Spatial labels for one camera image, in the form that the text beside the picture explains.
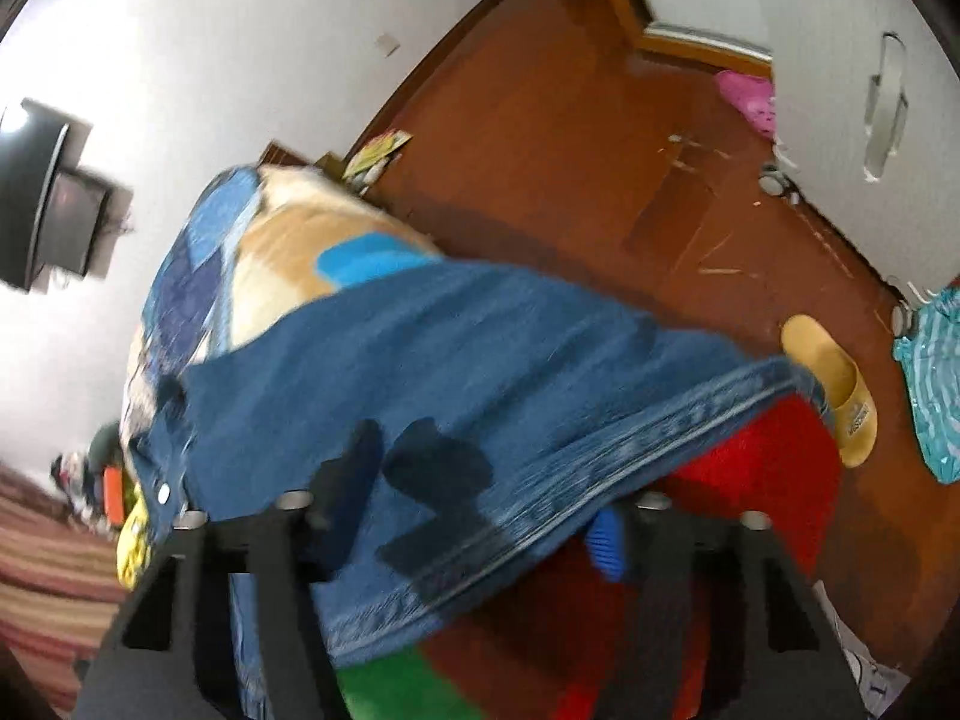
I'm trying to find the yellow slipper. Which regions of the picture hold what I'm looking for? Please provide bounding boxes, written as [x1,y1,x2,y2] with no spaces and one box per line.
[780,313,877,470]

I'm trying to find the black wall television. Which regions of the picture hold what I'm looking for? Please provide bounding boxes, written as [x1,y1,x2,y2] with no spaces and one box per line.
[0,97,94,293]

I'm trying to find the dark wall box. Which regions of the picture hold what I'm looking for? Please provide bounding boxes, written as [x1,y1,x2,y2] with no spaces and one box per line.
[31,169,136,280]

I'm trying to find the striped rug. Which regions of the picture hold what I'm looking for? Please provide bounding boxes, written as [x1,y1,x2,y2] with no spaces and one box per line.
[0,463,130,680]

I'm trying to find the teal striped cloth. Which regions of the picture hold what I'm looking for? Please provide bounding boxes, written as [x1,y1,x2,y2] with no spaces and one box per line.
[892,286,960,485]

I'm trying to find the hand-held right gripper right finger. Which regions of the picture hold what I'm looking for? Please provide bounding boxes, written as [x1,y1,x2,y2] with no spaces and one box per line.
[583,493,865,720]

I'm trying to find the white wardrobe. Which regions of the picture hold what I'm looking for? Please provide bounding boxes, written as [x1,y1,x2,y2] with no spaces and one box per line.
[621,0,960,302]

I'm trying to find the yellow toy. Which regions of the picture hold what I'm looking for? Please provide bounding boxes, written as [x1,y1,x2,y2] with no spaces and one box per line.
[115,493,163,590]

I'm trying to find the papers on floor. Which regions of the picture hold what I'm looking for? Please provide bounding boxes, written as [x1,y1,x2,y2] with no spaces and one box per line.
[343,130,413,185]

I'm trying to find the colourful printed blanket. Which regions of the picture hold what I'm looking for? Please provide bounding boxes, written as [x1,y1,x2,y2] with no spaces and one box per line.
[120,163,845,720]

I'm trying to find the wooden door frame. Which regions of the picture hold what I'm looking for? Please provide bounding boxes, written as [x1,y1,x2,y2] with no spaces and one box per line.
[517,0,775,77]

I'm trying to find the pink cloth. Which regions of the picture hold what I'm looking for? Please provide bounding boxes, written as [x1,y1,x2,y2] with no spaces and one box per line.
[712,69,778,138]

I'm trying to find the orange item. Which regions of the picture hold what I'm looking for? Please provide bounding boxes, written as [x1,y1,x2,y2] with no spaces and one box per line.
[100,465,126,530]

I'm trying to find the blue denim garment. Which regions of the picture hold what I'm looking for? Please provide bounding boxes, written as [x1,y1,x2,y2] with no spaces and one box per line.
[126,259,835,720]

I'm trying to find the white paper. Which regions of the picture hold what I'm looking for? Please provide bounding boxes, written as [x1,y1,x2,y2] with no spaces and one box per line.
[813,577,910,715]

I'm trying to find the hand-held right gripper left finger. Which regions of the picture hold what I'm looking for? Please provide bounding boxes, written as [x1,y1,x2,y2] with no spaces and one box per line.
[75,418,386,720]

